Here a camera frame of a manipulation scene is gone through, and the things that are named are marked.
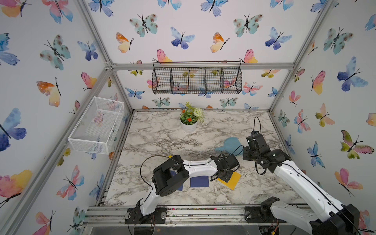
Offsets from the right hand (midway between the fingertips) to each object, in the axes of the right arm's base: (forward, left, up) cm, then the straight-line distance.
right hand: (249, 150), depth 80 cm
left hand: (-8, +10, -16) cm, 20 cm away
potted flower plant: (+23, +34, -1) cm, 41 cm away
